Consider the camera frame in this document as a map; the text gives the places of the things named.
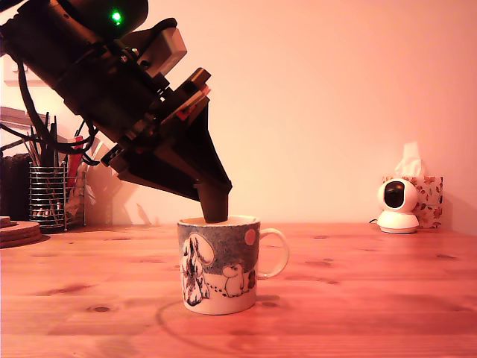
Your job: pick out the dark brown coffee capsule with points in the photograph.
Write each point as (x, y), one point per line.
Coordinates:
(215, 207)

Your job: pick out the black chopstick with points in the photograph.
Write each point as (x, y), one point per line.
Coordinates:
(48, 127)
(56, 127)

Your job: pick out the red white paper packet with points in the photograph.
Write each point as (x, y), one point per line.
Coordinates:
(76, 160)

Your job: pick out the brown wooden chopstick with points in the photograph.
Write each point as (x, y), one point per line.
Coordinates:
(33, 154)

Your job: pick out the white illustrated ceramic mug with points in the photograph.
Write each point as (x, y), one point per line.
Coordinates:
(216, 261)

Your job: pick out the round cork trivet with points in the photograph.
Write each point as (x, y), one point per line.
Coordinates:
(26, 226)
(30, 236)
(26, 244)

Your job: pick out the square cork coaster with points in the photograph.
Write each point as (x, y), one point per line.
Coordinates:
(9, 225)
(4, 219)

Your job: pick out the white tissue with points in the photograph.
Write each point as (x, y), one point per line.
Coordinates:
(410, 160)

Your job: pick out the floral tissue box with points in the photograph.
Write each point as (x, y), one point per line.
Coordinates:
(430, 201)

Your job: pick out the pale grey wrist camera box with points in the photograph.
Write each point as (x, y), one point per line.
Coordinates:
(167, 48)

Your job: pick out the small white round camera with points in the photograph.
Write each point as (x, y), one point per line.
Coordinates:
(397, 209)

